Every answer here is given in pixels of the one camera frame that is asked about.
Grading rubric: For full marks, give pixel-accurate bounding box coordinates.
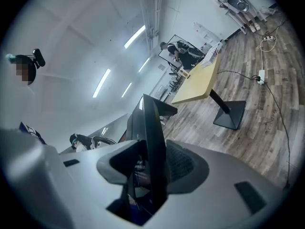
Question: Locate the black head-mounted camera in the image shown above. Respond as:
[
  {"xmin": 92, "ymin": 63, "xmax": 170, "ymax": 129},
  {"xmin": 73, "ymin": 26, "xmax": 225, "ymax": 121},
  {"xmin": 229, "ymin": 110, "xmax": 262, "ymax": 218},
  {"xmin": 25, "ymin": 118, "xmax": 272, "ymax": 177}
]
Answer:
[{"xmin": 31, "ymin": 48, "xmax": 46, "ymax": 69}]

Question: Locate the person's head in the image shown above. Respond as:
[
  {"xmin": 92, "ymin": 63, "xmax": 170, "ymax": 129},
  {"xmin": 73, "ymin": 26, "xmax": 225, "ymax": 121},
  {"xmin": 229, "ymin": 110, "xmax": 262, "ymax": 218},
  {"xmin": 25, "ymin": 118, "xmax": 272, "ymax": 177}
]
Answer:
[{"xmin": 14, "ymin": 54, "xmax": 37, "ymax": 87}]

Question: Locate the black office chair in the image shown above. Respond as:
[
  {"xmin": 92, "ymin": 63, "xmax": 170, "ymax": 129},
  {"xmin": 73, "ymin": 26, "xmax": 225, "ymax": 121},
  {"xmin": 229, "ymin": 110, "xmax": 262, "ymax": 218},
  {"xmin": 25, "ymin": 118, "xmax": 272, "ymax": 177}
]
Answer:
[{"xmin": 91, "ymin": 135, "xmax": 118, "ymax": 150}]

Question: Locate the ceiling strip light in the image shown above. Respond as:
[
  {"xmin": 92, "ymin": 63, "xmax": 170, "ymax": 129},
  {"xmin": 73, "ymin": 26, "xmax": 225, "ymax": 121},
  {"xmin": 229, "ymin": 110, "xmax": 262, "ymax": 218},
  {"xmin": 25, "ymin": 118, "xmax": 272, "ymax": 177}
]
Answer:
[
  {"xmin": 92, "ymin": 68, "xmax": 112, "ymax": 99},
  {"xmin": 138, "ymin": 57, "xmax": 151, "ymax": 73},
  {"xmin": 121, "ymin": 82, "xmax": 132, "ymax": 98},
  {"xmin": 123, "ymin": 24, "xmax": 146, "ymax": 49}
]

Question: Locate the long black floor cable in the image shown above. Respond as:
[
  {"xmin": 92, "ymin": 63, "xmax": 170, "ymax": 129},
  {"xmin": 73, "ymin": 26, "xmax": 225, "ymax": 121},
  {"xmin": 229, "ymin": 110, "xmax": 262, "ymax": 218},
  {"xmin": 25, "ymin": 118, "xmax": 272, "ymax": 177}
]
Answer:
[{"xmin": 252, "ymin": 74, "xmax": 292, "ymax": 192}]

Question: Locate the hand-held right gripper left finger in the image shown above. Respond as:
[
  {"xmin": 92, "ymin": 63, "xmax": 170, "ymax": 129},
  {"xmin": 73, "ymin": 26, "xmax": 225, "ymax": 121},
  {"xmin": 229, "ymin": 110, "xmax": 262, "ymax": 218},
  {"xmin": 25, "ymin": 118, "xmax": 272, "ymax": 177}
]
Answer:
[{"xmin": 0, "ymin": 127, "xmax": 144, "ymax": 229}]

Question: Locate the white ceiling pipe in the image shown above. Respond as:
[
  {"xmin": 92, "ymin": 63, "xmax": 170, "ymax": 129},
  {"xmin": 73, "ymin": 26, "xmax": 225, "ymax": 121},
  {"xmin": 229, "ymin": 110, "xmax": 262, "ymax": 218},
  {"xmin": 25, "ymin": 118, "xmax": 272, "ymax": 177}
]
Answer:
[{"xmin": 142, "ymin": 0, "xmax": 161, "ymax": 56}]

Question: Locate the wooden table with black base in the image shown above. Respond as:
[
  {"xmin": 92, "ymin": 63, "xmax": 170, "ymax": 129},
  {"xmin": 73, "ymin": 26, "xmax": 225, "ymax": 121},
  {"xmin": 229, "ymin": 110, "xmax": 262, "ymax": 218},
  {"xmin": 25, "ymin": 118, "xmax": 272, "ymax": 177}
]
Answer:
[{"xmin": 171, "ymin": 52, "xmax": 246, "ymax": 131}]

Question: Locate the large black-framed display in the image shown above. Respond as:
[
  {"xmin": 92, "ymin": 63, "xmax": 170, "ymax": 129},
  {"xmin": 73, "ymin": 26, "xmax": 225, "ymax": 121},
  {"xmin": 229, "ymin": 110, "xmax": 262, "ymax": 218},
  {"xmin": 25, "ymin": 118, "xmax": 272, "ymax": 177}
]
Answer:
[{"xmin": 158, "ymin": 34, "xmax": 206, "ymax": 68}]

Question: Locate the flag print newspaper box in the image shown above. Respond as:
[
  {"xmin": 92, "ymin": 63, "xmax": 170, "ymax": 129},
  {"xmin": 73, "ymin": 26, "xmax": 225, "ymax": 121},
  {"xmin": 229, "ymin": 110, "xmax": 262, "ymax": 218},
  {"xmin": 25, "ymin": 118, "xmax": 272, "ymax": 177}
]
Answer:
[{"xmin": 201, "ymin": 41, "xmax": 224, "ymax": 68}]

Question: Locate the white plastic bag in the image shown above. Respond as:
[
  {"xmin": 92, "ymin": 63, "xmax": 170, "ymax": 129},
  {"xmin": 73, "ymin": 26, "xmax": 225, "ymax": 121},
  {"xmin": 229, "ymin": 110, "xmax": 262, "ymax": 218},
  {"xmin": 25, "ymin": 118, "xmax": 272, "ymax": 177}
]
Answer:
[{"xmin": 259, "ymin": 6, "xmax": 279, "ymax": 16}]

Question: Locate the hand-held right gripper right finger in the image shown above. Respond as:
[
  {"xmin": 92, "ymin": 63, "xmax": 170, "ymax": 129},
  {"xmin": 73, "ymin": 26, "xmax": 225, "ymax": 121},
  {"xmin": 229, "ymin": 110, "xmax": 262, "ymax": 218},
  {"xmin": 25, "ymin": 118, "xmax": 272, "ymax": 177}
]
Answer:
[{"xmin": 144, "ymin": 139, "xmax": 284, "ymax": 229}]

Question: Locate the thick white power cable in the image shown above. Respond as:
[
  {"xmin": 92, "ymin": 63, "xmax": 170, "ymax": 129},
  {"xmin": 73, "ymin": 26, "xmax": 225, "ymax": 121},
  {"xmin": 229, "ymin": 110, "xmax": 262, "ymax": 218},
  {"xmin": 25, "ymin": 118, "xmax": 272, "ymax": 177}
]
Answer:
[{"xmin": 256, "ymin": 29, "xmax": 278, "ymax": 72}]

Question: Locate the thin long white cable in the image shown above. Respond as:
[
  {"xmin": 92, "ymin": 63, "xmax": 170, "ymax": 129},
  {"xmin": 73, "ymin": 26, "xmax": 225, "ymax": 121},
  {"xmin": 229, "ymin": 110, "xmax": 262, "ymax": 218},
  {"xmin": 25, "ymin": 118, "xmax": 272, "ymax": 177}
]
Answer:
[{"xmin": 171, "ymin": 117, "xmax": 182, "ymax": 134}]

